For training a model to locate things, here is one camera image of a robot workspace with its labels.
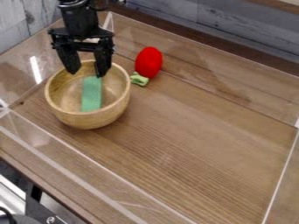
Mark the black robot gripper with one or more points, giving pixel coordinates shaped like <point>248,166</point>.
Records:
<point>82,35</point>

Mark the brown wooden bowl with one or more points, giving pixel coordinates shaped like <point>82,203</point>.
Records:
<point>63,95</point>

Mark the green rectangular block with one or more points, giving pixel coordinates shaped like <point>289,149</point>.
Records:
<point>91,94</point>

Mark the red plush strawberry toy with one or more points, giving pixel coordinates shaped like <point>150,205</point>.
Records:
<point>149,63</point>

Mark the black table leg bracket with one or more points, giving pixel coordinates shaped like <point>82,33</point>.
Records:
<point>37,210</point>

